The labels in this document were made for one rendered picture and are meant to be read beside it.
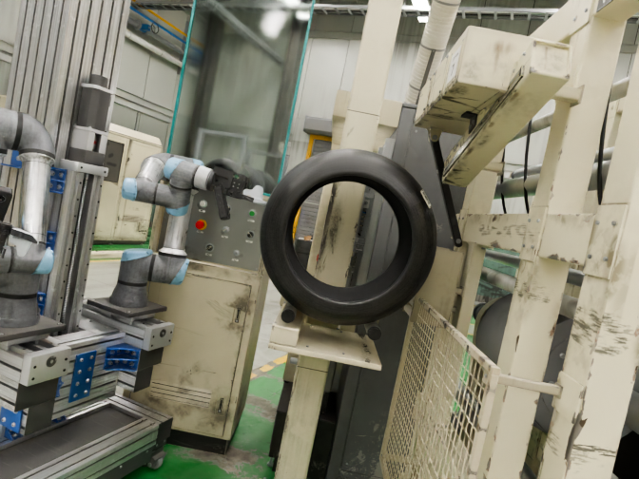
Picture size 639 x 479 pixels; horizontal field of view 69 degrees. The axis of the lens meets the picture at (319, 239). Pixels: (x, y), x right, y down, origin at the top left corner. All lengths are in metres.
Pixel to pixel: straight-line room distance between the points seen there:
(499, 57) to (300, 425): 1.50
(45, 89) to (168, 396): 1.43
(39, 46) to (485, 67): 1.49
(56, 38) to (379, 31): 1.15
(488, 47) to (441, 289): 0.90
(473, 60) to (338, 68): 10.93
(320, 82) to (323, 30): 1.26
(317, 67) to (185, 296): 10.52
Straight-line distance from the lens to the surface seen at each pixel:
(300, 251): 8.19
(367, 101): 1.88
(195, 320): 2.29
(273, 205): 1.47
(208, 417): 2.43
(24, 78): 2.04
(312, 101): 12.18
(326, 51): 12.46
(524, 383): 1.11
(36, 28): 2.04
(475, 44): 1.33
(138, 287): 2.03
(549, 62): 1.27
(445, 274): 1.82
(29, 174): 1.61
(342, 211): 1.82
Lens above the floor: 1.25
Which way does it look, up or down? 3 degrees down
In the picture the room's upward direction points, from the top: 11 degrees clockwise
